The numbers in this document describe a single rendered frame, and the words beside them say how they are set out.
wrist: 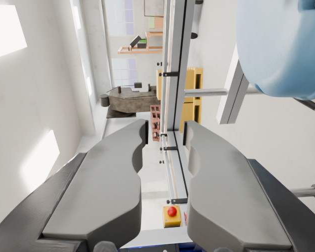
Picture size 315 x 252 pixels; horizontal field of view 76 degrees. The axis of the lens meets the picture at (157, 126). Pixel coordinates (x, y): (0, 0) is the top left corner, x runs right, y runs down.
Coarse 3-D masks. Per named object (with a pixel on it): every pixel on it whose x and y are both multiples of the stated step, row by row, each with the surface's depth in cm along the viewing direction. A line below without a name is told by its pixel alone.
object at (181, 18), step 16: (176, 0) 90; (192, 0) 90; (176, 16) 94; (192, 16) 95; (176, 32) 99; (176, 48) 104; (160, 64) 123; (176, 64) 110; (176, 80) 117; (176, 96) 124; (160, 112) 143; (176, 112) 132; (160, 128) 153; (176, 128) 142; (160, 144) 155
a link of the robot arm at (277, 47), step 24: (240, 0) 17; (264, 0) 14; (288, 0) 11; (312, 0) 10; (240, 24) 18; (264, 24) 14; (288, 24) 12; (312, 24) 10; (240, 48) 18; (264, 48) 14; (288, 48) 12; (312, 48) 11; (264, 72) 15; (288, 72) 12; (312, 72) 12; (288, 96) 15; (312, 96) 14
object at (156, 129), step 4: (152, 108) 637; (156, 108) 636; (152, 112) 595; (156, 112) 596; (164, 112) 595; (152, 116) 570; (156, 116) 570; (152, 120) 554; (156, 120) 555; (152, 124) 560; (156, 124) 587; (152, 128) 567; (156, 128) 571; (152, 132) 573; (156, 132) 602; (152, 136) 580; (156, 136) 591; (156, 140) 586
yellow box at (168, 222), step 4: (164, 208) 88; (176, 208) 88; (164, 212) 86; (176, 212) 86; (164, 216) 85; (168, 216) 85; (176, 216) 85; (164, 220) 84; (168, 220) 84; (172, 220) 84; (176, 220) 84; (180, 220) 84; (164, 224) 85; (168, 224) 85; (172, 224) 85; (176, 224) 86
